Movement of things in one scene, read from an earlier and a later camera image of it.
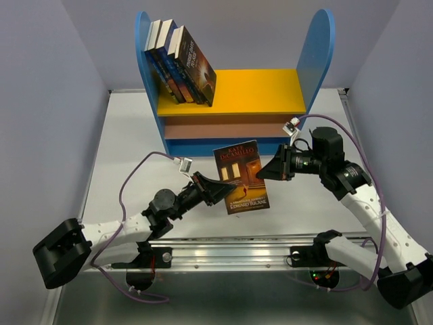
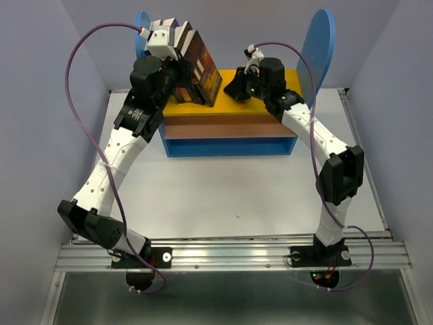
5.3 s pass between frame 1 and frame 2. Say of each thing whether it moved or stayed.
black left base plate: stayed
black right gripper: moved
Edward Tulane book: moved
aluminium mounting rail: stayed
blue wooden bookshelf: stayed
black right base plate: stayed
